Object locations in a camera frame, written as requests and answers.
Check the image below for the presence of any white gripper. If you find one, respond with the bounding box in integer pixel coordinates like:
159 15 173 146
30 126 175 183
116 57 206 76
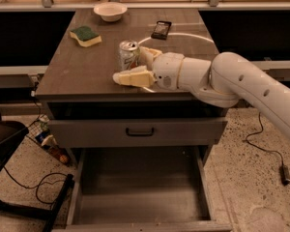
113 46 185 90

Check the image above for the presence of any white green 7up can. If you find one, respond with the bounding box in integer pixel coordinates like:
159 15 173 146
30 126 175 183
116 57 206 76
119 40 140 71

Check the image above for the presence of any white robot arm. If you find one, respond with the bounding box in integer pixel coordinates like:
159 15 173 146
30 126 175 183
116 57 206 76
113 52 290 139

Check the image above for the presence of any black rxbar chocolate wrapper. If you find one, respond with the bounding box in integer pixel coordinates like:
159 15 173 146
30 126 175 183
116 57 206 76
151 21 172 40

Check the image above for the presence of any white ceramic bowl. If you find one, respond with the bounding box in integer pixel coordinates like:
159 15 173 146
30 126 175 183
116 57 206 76
94 2 128 22

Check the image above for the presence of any green yellow sponge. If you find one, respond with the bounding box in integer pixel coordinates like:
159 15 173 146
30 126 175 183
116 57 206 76
70 26 102 47

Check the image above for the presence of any grey drawer cabinet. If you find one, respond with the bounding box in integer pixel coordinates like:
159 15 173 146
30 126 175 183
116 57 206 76
35 7 239 232

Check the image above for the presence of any closed grey upper drawer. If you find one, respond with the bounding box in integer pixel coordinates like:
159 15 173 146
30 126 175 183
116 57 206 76
48 118 227 148

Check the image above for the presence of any open grey lower drawer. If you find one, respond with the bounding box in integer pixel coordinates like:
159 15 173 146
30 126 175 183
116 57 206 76
52 147 231 232

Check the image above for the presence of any black chair base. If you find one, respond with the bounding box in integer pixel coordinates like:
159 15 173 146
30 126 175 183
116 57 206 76
0 106 75 232

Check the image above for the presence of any black drawer handle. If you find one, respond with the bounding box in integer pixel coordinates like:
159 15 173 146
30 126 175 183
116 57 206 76
126 128 155 137

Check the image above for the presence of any wire basket with items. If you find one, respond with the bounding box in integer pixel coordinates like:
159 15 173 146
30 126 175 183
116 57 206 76
28 115 71 165

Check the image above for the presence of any black floor cable left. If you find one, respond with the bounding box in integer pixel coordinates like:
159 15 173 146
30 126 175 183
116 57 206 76
3 166 69 205

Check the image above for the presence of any black power adapter cable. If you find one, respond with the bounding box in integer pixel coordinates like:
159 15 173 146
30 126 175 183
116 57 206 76
243 111 290 232

